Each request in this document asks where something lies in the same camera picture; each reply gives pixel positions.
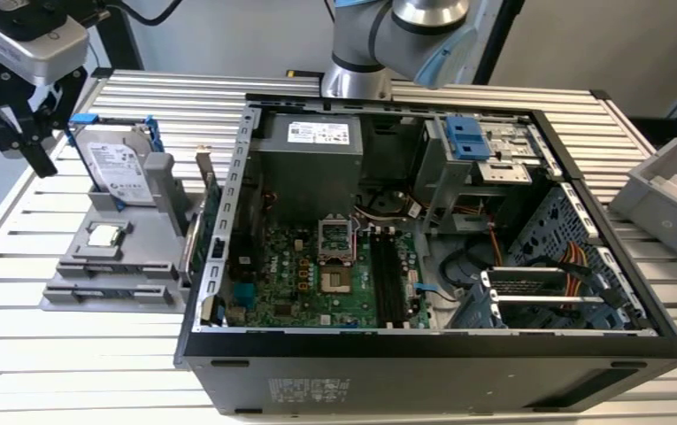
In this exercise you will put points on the grey disk bay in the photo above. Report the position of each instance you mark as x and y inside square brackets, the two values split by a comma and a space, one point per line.
[541, 299]

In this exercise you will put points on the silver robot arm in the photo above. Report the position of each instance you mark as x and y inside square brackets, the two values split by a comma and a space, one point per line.
[362, 44]

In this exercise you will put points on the grey plastic bin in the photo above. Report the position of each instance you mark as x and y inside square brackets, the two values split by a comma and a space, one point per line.
[662, 226]

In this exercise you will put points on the silver CPU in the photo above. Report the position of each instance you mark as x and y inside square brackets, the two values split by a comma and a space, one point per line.
[103, 235]

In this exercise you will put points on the green graphics card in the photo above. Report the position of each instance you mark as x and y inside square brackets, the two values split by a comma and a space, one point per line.
[212, 208]

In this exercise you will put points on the black PC case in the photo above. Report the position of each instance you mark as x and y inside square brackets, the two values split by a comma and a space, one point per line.
[372, 376]

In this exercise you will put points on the green motherboard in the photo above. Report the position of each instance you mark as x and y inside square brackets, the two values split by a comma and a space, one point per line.
[284, 288]

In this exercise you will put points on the grey parts rack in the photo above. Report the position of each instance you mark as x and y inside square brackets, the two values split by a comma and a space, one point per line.
[136, 248]

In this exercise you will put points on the hard disk in blue carrier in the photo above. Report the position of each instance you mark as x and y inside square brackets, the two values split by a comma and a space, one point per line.
[109, 164]

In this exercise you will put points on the blue plastic drive latch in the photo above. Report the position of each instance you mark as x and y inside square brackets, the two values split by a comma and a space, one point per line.
[464, 137]

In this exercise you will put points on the silver drive bay cage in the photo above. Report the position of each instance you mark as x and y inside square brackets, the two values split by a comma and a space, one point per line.
[499, 175]

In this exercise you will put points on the black post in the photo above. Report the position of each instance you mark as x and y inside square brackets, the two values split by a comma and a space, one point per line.
[496, 44]
[121, 44]

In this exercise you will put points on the grey power supply unit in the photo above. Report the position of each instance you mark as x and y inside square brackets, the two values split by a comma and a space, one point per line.
[308, 186]

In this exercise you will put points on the black RAM slot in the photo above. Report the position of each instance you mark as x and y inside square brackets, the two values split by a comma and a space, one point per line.
[392, 279]
[384, 279]
[376, 279]

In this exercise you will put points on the CPU socket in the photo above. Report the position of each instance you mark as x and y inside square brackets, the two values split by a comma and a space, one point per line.
[335, 280]

